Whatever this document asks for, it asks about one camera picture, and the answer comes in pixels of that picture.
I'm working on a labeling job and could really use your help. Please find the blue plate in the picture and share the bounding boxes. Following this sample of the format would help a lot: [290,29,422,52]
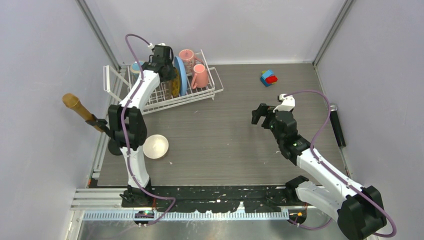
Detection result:
[174,56,188,97]

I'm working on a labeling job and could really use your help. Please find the yellow patterned plate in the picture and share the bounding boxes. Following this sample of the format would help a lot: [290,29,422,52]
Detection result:
[170,75,181,98]

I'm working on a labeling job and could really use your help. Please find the cream floral bowl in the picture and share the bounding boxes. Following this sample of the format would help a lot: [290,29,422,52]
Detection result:
[143,134,169,160]

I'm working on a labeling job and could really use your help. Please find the gold microphone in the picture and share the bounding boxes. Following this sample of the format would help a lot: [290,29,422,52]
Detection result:
[62,93,124,157]

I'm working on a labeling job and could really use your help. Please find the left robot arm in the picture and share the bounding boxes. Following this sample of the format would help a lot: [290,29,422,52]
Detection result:
[108,44,177,207]

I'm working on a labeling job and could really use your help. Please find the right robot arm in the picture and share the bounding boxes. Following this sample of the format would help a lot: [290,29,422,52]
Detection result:
[251,103,387,240]

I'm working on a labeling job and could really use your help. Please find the pink patterned cup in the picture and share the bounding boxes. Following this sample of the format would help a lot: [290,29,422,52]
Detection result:
[178,49,204,74]

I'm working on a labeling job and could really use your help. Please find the blue mug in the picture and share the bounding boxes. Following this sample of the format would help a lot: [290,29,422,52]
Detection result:
[129,61,144,84]

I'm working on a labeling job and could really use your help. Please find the colourful toy blocks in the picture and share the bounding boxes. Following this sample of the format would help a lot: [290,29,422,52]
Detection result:
[260,69,278,87]

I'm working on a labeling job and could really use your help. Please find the pink mug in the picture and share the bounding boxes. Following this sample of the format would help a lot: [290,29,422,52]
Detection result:
[190,64,209,89]

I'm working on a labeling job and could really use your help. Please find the black microphone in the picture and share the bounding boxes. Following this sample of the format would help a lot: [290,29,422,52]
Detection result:
[329,103,347,148]

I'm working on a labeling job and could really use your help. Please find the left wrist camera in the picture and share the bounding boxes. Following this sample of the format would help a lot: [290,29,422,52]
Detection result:
[147,42,166,52]

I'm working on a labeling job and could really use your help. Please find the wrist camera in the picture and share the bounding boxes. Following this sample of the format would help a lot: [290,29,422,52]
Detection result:
[272,94,296,113]
[147,42,166,52]

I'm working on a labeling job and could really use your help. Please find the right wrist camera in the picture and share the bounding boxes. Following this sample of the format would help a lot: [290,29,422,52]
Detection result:
[272,94,296,113]

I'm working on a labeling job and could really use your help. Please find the white wire dish rack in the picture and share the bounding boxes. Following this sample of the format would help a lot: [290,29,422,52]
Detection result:
[103,49,224,115]

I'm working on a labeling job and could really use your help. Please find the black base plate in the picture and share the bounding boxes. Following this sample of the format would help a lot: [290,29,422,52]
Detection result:
[120,185,304,213]

